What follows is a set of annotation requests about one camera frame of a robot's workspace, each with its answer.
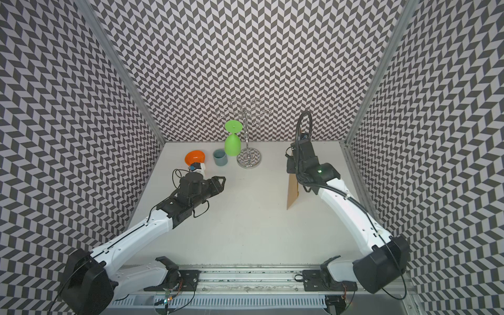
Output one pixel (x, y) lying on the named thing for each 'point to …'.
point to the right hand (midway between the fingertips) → (296, 163)
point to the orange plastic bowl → (195, 156)
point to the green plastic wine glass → (232, 144)
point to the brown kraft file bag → (293, 193)
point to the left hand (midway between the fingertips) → (222, 181)
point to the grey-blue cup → (220, 157)
